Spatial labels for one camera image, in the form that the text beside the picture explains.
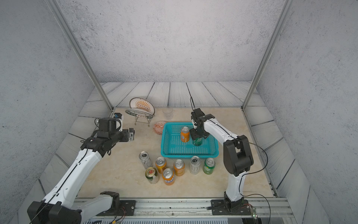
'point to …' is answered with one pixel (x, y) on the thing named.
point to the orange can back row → (185, 134)
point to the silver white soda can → (144, 158)
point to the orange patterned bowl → (158, 127)
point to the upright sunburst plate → (142, 104)
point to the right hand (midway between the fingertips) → (198, 134)
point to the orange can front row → (179, 167)
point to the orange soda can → (161, 164)
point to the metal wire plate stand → (136, 117)
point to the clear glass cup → (168, 113)
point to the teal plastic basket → (171, 145)
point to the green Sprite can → (209, 165)
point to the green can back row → (197, 142)
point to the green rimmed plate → (139, 113)
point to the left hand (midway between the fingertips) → (128, 130)
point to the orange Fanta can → (168, 175)
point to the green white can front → (150, 172)
